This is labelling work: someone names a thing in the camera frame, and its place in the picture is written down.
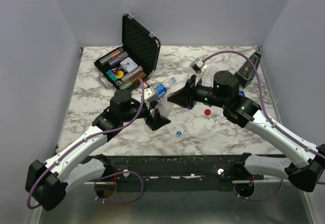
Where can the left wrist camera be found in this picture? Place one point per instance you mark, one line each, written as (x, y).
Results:
(150, 95)

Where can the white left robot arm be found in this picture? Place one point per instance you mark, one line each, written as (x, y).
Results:
(50, 181)

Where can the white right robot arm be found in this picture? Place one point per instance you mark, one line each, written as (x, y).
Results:
(303, 164)

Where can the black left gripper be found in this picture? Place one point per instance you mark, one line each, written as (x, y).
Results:
(158, 121)

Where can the black poker chip case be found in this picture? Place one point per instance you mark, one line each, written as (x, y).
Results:
(136, 58)

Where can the blue label pepsi bottle lying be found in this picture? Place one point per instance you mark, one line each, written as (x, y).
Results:
(163, 87)

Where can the red label plastic bottle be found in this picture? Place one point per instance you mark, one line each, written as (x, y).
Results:
(168, 108)

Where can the black metronome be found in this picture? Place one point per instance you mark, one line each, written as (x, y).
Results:
(246, 73)

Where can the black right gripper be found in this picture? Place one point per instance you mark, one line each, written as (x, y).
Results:
(190, 94)

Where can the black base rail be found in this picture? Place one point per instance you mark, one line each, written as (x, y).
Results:
(178, 173)

